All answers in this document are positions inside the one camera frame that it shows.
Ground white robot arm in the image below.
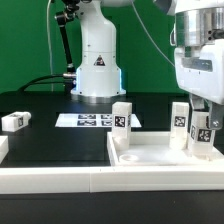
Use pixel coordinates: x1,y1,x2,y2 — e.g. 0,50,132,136
73,0,224,130

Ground white square table top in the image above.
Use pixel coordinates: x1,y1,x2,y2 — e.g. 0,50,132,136
107,132,224,166

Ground white U-shaped obstacle fence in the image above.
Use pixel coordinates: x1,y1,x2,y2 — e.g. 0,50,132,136
0,134,224,195

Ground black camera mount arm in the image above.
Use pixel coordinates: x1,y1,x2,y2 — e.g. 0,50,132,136
55,0,80,78

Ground white hanging cable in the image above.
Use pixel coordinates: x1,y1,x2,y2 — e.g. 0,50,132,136
46,0,56,93

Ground sheet with fiducial markers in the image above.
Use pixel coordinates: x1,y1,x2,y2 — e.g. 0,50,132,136
54,113,142,128

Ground black cables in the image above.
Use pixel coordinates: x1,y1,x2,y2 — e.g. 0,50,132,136
18,73,78,93

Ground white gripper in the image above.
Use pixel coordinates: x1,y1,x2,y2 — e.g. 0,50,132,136
174,44,224,130

